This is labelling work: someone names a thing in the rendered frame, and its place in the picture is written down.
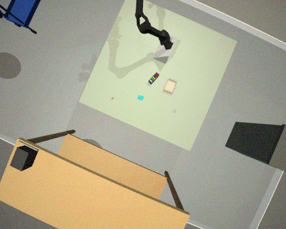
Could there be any beige shallow tray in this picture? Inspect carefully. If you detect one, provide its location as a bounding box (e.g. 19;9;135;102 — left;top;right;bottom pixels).
164;78;178;94

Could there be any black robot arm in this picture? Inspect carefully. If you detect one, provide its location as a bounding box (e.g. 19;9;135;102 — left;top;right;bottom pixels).
135;0;173;50

